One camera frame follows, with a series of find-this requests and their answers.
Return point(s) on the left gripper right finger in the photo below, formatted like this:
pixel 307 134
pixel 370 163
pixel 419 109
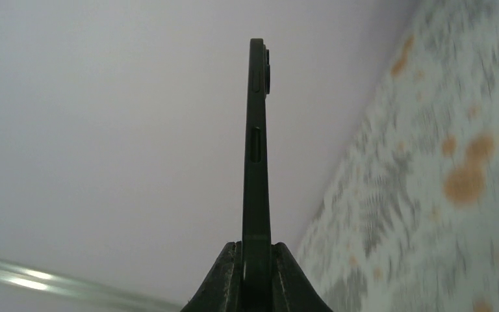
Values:
pixel 291 290

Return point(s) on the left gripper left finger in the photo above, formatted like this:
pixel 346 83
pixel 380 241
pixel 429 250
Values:
pixel 220 290

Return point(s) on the black phone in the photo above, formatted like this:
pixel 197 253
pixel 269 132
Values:
pixel 256 232

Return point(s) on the floral patterned table mat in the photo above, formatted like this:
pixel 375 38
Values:
pixel 410 221

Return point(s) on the aluminium mounting rail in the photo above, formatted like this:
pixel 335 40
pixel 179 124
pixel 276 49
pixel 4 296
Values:
pixel 48 283

